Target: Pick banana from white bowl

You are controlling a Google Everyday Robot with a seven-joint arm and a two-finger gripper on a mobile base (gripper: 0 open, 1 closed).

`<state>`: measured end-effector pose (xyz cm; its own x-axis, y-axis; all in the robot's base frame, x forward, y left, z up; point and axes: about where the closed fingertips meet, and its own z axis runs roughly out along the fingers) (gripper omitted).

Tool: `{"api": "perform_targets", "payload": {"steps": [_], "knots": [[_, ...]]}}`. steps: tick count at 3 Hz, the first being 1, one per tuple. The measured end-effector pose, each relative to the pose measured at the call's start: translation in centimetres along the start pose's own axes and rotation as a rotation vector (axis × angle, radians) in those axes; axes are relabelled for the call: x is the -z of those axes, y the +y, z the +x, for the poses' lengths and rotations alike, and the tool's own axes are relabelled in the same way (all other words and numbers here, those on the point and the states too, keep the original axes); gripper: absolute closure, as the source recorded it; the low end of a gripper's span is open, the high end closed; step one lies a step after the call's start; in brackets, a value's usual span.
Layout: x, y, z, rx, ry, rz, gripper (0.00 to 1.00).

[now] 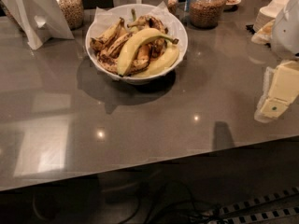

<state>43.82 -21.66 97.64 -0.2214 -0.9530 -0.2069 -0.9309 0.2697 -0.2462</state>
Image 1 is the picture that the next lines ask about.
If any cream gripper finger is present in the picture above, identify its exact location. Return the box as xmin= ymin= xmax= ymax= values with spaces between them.
xmin=254 ymin=67 xmax=290 ymax=123

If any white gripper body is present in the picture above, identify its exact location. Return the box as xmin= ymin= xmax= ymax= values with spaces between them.
xmin=268 ymin=60 xmax=299 ymax=105

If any large yellow banana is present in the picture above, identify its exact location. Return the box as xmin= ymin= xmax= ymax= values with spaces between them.
xmin=117 ymin=28 xmax=178 ymax=77

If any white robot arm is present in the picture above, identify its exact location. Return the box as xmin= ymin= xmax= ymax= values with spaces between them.
xmin=254 ymin=0 xmax=299 ymax=123

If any yellow banana at right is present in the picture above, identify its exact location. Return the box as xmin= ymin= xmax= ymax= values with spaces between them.
xmin=133 ymin=42 xmax=179 ymax=78

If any brown banana top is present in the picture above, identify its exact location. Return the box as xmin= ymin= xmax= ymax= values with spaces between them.
xmin=126 ymin=14 xmax=169 ymax=58

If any brown spotted banana bottom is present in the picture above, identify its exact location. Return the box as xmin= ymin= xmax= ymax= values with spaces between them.
xmin=96 ymin=52 xmax=150 ymax=76

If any brown spotted banana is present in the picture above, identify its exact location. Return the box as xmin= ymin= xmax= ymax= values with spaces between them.
xmin=96 ymin=52 xmax=150 ymax=76
xmin=90 ymin=18 xmax=124 ymax=51

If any brown spotted banana left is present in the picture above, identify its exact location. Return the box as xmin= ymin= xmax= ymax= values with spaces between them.
xmin=90 ymin=18 xmax=124 ymax=51

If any white paper bowl liner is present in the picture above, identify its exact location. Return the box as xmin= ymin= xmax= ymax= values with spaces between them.
xmin=88 ymin=2 xmax=188 ymax=41

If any black mesh mat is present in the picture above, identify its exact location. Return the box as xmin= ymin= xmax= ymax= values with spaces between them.
xmin=246 ymin=24 xmax=256 ymax=34

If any stack of paper plates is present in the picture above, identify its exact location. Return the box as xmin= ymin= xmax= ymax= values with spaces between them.
xmin=253 ymin=0 xmax=290 ymax=32

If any black white striped strip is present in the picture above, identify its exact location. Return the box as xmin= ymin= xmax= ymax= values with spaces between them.
xmin=202 ymin=186 xmax=299 ymax=224

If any glass jar of nuts right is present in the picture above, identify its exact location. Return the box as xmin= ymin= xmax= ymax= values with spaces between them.
xmin=189 ymin=0 xmax=227 ymax=29

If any glass jar of nuts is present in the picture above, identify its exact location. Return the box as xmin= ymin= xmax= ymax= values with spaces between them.
xmin=56 ymin=0 xmax=84 ymax=30
xmin=189 ymin=0 xmax=227 ymax=29

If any glass jar of nuts left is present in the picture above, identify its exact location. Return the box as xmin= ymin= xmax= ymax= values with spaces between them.
xmin=56 ymin=0 xmax=84 ymax=30

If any black cable on floor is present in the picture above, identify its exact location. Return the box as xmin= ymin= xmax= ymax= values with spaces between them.
xmin=124 ymin=180 xmax=225 ymax=224

